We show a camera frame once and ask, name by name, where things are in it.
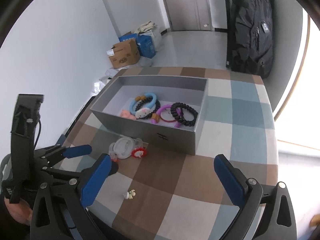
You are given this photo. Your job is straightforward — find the light blue ring bracelet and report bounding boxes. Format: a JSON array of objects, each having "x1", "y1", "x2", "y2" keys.
[{"x1": 129, "y1": 92, "x2": 158, "y2": 119}]

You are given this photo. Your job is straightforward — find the dark brown bead bracelet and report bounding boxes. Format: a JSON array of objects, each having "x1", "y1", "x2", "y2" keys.
[{"x1": 170, "y1": 101, "x2": 199, "y2": 127}]

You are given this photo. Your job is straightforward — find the person's left hand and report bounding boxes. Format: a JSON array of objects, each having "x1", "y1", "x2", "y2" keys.
[{"x1": 4, "y1": 198, "x2": 33, "y2": 226}]

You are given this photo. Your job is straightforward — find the small cream charm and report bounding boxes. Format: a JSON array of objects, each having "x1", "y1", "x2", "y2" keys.
[{"x1": 123, "y1": 189, "x2": 136, "y2": 199}]

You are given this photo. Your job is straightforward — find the red white charm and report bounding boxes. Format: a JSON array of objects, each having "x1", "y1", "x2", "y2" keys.
[{"x1": 131, "y1": 147, "x2": 148, "y2": 159}]

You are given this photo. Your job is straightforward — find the white plastic bags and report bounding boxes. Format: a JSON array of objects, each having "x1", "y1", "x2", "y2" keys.
[{"x1": 91, "y1": 68, "x2": 119, "y2": 96}]

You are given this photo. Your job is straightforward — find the grey open gift box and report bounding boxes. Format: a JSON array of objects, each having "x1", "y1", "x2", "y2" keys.
[{"x1": 91, "y1": 75, "x2": 208, "y2": 155}]

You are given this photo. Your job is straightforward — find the brown cardboard box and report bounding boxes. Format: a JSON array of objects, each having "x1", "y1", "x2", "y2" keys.
[{"x1": 107, "y1": 38, "x2": 140, "y2": 69}]

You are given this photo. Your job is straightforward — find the blue cardboard box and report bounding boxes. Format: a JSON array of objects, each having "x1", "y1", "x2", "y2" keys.
[{"x1": 119, "y1": 33, "x2": 156, "y2": 59}]

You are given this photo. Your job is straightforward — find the white tote bag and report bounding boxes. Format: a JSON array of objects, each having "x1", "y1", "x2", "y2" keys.
[{"x1": 135, "y1": 21, "x2": 163, "y2": 52}]

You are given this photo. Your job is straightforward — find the black backpack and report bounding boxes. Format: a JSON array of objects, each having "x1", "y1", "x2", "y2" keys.
[{"x1": 227, "y1": 0, "x2": 274, "y2": 79}]

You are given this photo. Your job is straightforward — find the grey door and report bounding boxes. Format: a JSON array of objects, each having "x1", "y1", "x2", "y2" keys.
[{"x1": 163, "y1": 0, "x2": 213, "y2": 31}]

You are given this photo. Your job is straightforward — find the pink plush hair tie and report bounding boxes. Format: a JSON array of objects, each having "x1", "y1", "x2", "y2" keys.
[{"x1": 120, "y1": 108, "x2": 137, "y2": 120}]

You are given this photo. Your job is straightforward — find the black bead bracelet in box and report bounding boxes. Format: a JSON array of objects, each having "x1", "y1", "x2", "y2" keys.
[{"x1": 133, "y1": 96, "x2": 161, "y2": 120}]

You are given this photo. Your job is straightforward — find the purple ring bracelet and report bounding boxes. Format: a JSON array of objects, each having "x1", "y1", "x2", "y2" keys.
[{"x1": 150, "y1": 103, "x2": 185, "y2": 129}]

